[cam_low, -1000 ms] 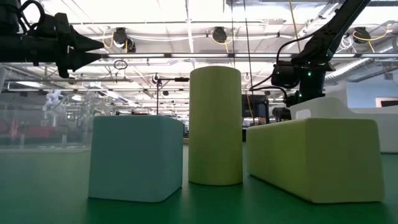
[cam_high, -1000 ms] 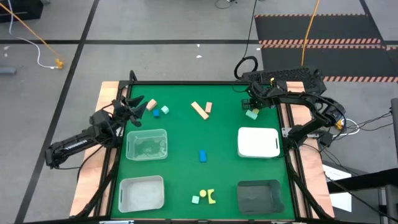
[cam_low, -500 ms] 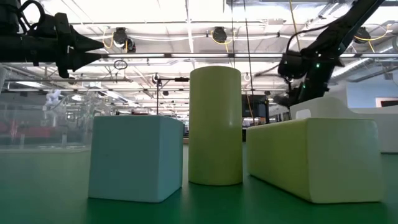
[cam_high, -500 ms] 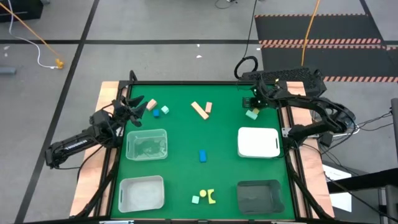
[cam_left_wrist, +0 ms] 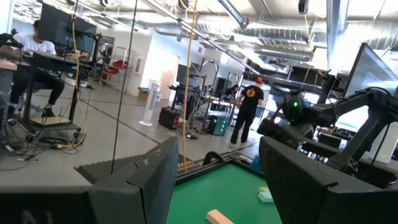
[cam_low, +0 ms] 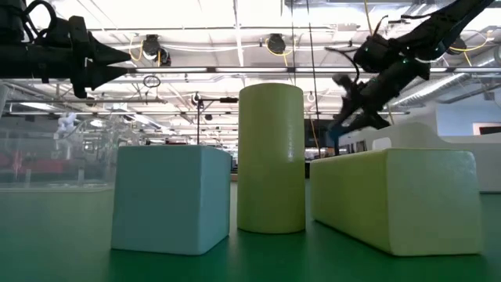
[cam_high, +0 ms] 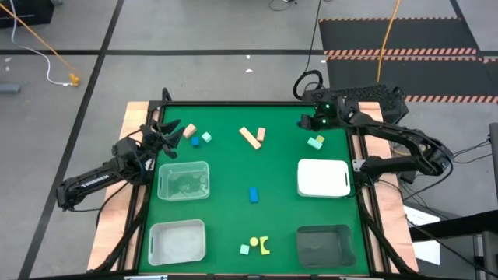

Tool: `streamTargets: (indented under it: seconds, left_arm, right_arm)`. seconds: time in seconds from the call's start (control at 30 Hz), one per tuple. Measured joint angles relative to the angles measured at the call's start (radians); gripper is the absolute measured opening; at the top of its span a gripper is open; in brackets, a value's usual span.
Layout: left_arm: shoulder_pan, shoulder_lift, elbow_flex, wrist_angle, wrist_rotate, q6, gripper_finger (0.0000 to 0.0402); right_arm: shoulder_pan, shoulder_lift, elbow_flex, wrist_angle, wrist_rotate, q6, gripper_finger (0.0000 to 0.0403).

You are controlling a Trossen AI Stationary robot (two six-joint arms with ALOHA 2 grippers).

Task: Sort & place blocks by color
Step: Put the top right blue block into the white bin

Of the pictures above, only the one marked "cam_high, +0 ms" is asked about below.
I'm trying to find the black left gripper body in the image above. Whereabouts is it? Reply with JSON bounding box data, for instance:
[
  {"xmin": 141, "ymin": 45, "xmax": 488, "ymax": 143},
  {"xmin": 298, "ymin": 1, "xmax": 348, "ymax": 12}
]
[{"xmin": 139, "ymin": 121, "xmax": 172, "ymax": 157}]

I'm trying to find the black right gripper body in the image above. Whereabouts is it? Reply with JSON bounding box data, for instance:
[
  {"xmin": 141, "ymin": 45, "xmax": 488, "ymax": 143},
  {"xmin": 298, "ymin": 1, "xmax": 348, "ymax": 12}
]
[{"xmin": 310, "ymin": 100, "xmax": 346, "ymax": 130}]

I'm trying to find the yellow arch block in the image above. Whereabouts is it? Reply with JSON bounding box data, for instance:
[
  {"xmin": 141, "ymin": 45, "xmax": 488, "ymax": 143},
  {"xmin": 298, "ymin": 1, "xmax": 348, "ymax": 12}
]
[{"xmin": 258, "ymin": 235, "xmax": 272, "ymax": 257}]

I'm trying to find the clear plastic bin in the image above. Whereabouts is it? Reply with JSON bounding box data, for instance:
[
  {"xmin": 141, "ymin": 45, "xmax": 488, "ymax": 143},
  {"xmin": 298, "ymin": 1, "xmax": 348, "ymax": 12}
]
[{"xmin": 156, "ymin": 160, "xmax": 212, "ymax": 202}]

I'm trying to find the black hazard-striped floor mat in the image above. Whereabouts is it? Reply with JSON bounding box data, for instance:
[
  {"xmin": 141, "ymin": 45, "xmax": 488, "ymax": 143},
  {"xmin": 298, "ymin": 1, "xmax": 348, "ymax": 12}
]
[
  {"xmin": 325, "ymin": 55, "xmax": 498, "ymax": 104},
  {"xmin": 317, "ymin": 16, "xmax": 482, "ymax": 56}
]

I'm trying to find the black perforated computer case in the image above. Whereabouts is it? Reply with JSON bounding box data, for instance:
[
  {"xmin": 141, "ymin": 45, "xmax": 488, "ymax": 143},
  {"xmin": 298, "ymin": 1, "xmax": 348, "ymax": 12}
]
[{"xmin": 301, "ymin": 82, "xmax": 410, "ymax": 126}]

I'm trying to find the opaque white plastic bin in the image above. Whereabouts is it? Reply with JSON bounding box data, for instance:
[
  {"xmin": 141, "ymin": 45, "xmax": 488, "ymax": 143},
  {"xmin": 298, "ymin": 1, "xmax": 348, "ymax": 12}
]
[{"xmin": 296, "ymin": 158, "xmax": 352, "ymax": 198}]

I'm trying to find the green table mat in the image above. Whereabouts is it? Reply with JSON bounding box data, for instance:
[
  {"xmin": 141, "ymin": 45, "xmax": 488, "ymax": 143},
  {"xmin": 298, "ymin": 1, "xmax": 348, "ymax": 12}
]
[{"xmin": 138, "ymin": 103, "xmax": 370, "ymax": 275}]

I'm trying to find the translucent white plastic bin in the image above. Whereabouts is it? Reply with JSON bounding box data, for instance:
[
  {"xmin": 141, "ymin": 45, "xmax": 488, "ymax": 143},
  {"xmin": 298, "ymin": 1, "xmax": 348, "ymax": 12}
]
[{"xmin": 147, "ymin": 219, "xmax": 207, "ymax": 267}]

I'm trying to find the dark grey plastic bin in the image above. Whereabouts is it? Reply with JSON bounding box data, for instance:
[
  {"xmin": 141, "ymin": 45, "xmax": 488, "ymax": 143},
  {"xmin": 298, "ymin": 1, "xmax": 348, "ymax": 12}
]
[{"xmin": 296, "ymin": 223, "xmax": 357, "ymax": 269}]

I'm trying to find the white box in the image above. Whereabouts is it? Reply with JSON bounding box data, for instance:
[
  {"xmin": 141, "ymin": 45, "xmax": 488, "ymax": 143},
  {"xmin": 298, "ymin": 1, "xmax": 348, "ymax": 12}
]
[{"xmin": 403, "ymin": 205, "xmax": 441, "ymax": 266}]

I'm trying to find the black beam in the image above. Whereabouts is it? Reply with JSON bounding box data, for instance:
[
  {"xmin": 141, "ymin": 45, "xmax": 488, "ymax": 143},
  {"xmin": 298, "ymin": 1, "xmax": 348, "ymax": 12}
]
[{"xmin": 408, "ymin": 209, "xmax": 498, "ymax": 243}]

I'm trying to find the black box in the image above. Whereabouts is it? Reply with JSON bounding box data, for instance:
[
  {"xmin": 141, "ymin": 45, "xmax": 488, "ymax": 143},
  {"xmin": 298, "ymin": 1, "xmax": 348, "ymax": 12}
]
[{"xmin": 0, "ymin": 0, "xmax": 55, "ymax": 29}]

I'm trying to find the black coiled cable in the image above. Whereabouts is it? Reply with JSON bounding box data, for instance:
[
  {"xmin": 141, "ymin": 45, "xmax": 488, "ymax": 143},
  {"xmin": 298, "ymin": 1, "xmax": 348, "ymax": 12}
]
[{"xmin": 292, "ymin": 0, "xmax": 324, "ymax": 101}]

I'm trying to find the yellow hanging cable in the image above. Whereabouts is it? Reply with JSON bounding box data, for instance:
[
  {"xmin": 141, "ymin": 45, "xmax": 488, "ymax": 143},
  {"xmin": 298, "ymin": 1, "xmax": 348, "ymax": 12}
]
[{"xmin": 375, "ymin": 0, "xmax": 402, "ymax": 84}]

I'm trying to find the black floor cable loop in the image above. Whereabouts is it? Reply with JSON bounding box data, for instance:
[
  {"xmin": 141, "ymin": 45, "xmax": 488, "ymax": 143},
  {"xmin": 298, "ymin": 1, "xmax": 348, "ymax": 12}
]
[{"xmin": 268, "ymin": 0, "xmax": 297, "ymax": 12}]

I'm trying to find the orange floor cable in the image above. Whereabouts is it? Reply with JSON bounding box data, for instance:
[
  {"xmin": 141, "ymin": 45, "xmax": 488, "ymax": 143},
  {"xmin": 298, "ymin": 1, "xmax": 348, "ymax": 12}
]
[{"xmin": 0, "ymin": 2, "xmax": 79, "ymax": 81}]

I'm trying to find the grey post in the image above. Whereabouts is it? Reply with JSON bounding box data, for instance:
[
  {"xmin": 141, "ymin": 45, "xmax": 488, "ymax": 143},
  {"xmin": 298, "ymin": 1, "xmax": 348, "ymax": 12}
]
[{"xmin": 488, "ymin": 121, "xmax": 498, "ymax": 187}]

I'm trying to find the white floor cable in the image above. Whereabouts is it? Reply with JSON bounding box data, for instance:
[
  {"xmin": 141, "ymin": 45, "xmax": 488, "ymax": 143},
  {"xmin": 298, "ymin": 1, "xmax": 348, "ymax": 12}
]
[{"xmin": 8, "ymin": 0, "xmax": 73, "ymax": 86}]

